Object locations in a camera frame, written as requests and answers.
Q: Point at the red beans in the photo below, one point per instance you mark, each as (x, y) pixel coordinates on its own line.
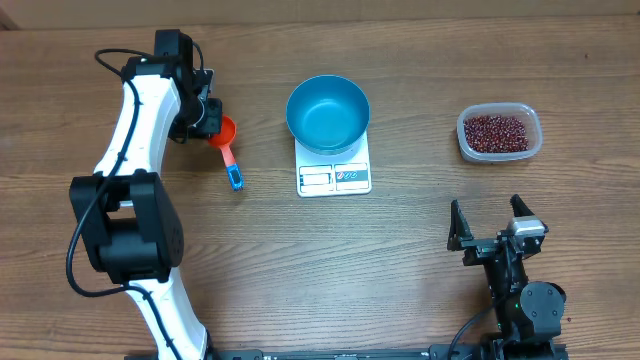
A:
(496, 134)

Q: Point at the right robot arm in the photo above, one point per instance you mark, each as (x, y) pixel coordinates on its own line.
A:
(528, 313)

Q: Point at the white digital kitchen scale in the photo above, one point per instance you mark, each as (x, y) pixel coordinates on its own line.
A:
(346, 173)

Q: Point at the clear plastic container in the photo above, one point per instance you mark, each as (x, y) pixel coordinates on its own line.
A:
(522, 111)

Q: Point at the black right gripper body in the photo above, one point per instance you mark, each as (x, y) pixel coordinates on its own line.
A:
(485, 244)

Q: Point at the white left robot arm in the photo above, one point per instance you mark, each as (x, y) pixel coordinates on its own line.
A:
(128, 237)

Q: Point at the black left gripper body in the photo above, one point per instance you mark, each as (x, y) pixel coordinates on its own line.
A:
(211, 119)

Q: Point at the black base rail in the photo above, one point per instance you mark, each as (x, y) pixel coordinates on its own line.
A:
(434, 352)

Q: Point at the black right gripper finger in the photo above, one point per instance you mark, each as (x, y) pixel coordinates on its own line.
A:
(460, 234)
(520, 209)

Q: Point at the blue metal bowl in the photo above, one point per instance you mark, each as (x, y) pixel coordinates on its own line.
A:
(328, 114)

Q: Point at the orange measuring scoop blue handle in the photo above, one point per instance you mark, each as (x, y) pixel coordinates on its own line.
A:
(223, 141)

